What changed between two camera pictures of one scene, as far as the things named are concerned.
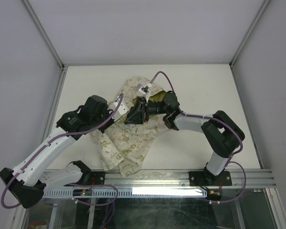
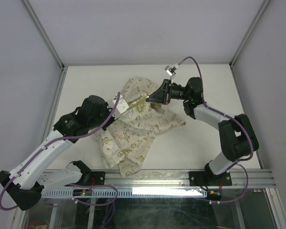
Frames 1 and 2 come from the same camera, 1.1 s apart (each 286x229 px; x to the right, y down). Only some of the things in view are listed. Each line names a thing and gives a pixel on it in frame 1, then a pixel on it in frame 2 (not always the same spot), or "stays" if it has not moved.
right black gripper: [137, 115] → [163, 94]
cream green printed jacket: [124, 147] stays
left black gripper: [109, 114] stays
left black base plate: [97, 177] stays
